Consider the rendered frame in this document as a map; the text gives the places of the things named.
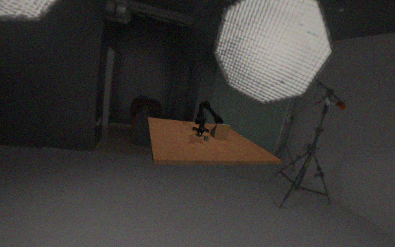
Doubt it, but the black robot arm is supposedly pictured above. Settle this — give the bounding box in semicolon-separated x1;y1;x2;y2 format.
195;101;224;132

